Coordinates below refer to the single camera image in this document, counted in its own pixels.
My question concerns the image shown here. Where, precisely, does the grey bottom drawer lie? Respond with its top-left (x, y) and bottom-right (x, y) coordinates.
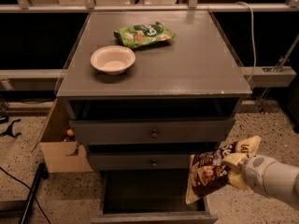
top-left (91, 169), bottom-right (218, 224)

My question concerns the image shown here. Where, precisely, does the black clamp on floor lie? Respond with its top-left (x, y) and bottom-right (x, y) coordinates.
top-left (0, 119), bottom-right (21, 138)

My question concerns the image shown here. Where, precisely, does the green chip bag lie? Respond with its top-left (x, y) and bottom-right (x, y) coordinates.
top-left (114, 22), bottom-right (175, 49)

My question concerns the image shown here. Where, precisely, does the metal railing frame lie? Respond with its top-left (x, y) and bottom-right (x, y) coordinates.
top-left (0, 0), bottom-right (299, 89)

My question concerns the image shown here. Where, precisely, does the grey drawer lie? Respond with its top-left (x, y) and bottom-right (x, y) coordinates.
top-left (88, 150), bottom-right (205, 171)
top-left (91, 169), bottom-right (218, 224)
top-left (70, 118), bottom-right (235, 145)

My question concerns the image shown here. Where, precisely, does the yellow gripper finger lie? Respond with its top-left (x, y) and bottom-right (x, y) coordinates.
top-left (222, 153), bottom-right (249, 172)
top-left (228, 171), bottom-right (248, 190)

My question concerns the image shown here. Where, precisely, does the black floor cable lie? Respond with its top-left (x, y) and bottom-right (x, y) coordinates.
top-left (0, 166), bottom-right (52, 224)

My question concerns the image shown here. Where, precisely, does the black pole on floor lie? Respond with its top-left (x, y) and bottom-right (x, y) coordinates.
top-left (18, 163), bottom-right (46, 224)

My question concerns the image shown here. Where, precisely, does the cardboard box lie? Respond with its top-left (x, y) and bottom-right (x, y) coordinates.
top-left (31, 98), bottom-right (93, 174)

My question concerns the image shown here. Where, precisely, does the brown chip bag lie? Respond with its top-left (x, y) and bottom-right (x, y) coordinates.
top-left (185, 135), bottom-right (262, 204)

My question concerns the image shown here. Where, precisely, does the grey top drawer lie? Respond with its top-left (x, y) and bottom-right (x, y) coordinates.
top-left (70, 118), bottom-right (235, 145)

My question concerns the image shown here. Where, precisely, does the white paper bowl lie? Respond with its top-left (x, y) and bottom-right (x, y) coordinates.
top-left (90, 46), bottom-right (135, 76)

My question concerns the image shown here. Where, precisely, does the orange ball in box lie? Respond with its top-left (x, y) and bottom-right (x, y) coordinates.
top-left (66, 129), bottom-right (74, 137)

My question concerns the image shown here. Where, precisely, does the grey drawer cabinet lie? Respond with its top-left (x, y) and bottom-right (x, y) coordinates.
top-left (56, 9), bottom-right (253, 179)

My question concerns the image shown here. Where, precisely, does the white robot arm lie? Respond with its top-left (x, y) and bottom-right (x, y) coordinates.
top-left (222, 153), bottom-right (299, 210)

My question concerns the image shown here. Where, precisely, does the grey middle drawer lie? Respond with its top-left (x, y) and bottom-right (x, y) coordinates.
top-left (88, 150), bottom-right (205, 171)

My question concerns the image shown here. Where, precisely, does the white hanging cable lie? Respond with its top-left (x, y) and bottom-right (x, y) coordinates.
top-left (235, 1), bottom-right (258, 83)

